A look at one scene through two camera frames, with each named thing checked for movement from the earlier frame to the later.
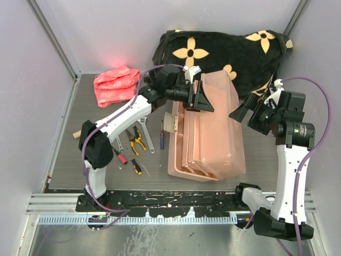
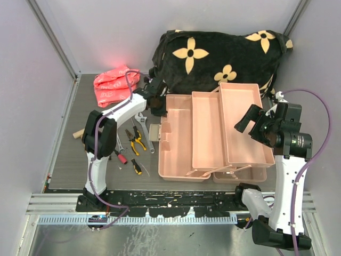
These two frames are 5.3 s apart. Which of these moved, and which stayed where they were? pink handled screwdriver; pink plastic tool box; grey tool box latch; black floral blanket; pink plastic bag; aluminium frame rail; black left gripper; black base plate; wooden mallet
Moved: grey tool box latch; black left gripper; pink plastic tool box
Stayed: black floral blanket; pink handled screwdriver; wooden mallet; aluminium frame rail; pink plastic bag; black base plate
